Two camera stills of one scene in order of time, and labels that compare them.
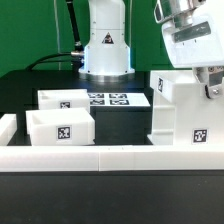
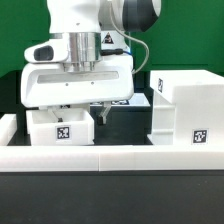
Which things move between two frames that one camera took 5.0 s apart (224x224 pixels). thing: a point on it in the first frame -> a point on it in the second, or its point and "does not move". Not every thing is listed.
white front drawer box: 61,127 does not move
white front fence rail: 111,158 does not move
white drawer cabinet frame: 182,114 does not move
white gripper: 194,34 -> 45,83
